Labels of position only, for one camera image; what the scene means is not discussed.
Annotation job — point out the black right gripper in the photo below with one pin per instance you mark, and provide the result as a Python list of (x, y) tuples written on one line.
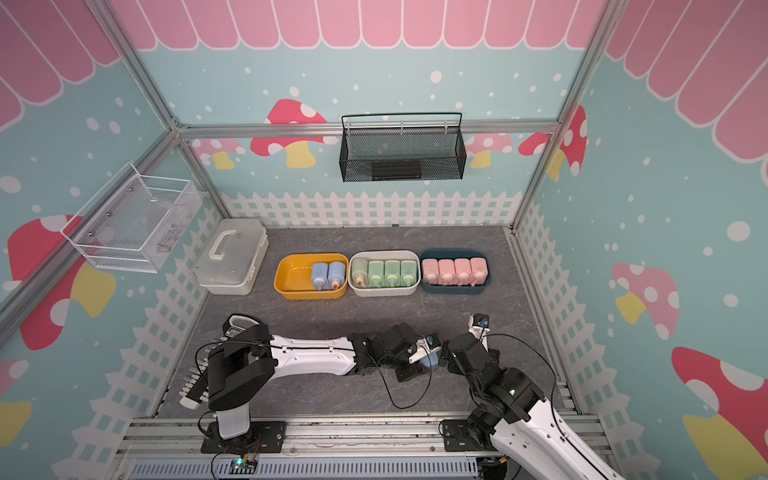
[(445, 349)]

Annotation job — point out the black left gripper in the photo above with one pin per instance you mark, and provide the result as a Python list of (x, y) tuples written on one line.
[(411, 372)]

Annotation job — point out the pink sharpener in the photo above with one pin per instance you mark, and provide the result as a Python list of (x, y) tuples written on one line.
[(447, 272), (430, 271), (479, 270), (463, 271)]

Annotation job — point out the pale green round sharpener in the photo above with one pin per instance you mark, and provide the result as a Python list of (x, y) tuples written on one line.
[(359, 272)]

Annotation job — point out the white plastic storage tub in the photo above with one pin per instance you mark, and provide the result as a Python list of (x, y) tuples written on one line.
[(384, 291)]

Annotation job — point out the blue sharpener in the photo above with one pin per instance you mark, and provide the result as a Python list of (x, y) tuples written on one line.
[(319, 276), (336, 275), (430, 361)]

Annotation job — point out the dark teal storage tub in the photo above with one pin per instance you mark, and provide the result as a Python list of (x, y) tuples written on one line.
[(453, 253)]

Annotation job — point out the yellow plastic storage tub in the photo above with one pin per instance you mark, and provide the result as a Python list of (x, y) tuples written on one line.
[(293, 278)]

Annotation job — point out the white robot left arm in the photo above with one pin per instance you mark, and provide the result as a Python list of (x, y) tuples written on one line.
[(239, 367)]

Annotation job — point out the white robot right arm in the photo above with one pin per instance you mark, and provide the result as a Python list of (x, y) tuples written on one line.
[(514, 416)]

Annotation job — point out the black digital scale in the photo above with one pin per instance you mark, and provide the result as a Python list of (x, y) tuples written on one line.
[(237, 324)]

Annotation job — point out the white lidded plastic case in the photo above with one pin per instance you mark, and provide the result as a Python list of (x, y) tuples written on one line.
[(231, 260)]

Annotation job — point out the green circuit board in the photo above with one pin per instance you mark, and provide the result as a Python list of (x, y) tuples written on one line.
[(242, 466)]

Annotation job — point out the black drill bit rack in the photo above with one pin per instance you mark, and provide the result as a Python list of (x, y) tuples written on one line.
[(194, 392)]

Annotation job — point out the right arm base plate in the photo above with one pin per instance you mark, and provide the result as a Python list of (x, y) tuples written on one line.
[(459, 437)]

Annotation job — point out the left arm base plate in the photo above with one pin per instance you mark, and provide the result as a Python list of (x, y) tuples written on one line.
[(261, 437)]

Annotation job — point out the black wire mesh basket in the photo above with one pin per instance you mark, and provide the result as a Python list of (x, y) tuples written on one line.
[(402, 147)]

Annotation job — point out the white wire wall basket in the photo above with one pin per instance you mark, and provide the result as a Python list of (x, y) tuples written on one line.
[(134, 222)]

